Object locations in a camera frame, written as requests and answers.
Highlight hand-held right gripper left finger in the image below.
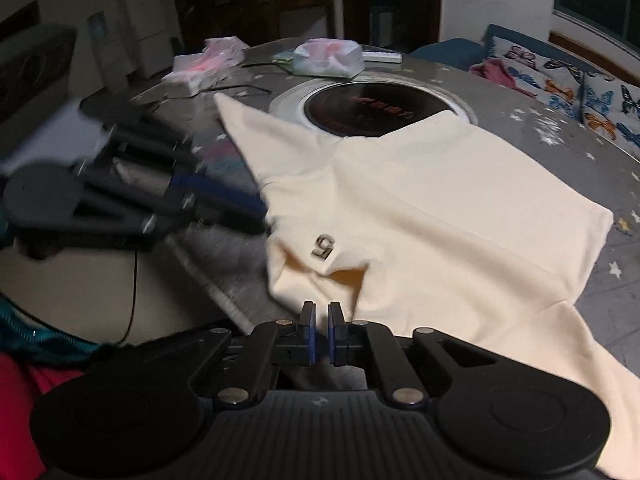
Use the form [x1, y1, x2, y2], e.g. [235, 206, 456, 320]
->
[149, 301, 318, 407]

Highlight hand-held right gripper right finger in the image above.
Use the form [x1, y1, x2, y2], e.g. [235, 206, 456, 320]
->
[327, 301, 494, 408]

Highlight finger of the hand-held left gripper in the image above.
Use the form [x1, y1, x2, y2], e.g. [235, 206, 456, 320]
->
[106, 119, 267, 217]
[69, 169, 269, 234]

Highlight cream shirt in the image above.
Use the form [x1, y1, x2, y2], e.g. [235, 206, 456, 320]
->
[214, 92, 640, 480]

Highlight small white tissue pack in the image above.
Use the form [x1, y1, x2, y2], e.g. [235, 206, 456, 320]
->
[161, 66, 207, 97]

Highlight pink plastic bag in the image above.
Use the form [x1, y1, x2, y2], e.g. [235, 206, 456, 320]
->
[172, 36, 250, 81]

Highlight pale floor appliance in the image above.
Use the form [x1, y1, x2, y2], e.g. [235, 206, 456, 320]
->
[87, 10, 132, 92]

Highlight white tall appliance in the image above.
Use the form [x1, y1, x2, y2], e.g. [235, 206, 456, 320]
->
[124, 0, 174, 79]

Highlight dark chair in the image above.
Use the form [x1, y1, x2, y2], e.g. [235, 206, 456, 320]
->
[0, 24, 79, 122]

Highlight white pink tissue pack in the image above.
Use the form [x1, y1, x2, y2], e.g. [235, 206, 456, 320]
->
[294, 38, 365, 77]

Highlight wooden cabinet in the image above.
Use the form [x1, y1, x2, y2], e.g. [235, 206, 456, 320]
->
[239, 0, 337, 47]

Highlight round black induction cooktop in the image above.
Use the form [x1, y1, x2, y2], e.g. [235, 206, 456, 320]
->
[269, 75, 479, 140]

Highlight person's red clothing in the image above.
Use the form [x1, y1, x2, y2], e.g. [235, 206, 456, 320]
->
[0, 352, 87, 480]

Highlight blue sofa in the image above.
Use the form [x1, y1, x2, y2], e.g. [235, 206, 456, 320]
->
[409, 23, 640, 163]

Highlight pink cloth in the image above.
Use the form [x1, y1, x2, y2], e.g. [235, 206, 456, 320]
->
[469, 57, 537, 99]

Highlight butterfly print pillow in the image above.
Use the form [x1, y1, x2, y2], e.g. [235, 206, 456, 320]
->
[580, 71, 640, 162]
[486, 36, 586, 107]

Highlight black hanging cable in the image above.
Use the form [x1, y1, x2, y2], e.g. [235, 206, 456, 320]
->
[117, 249, 139, 347]

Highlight teal strap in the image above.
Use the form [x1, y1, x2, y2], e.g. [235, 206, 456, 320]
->
[0, 294, 117, 364]

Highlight dark wooden door frame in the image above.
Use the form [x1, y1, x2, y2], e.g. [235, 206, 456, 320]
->
[342, 0, 444, 44]

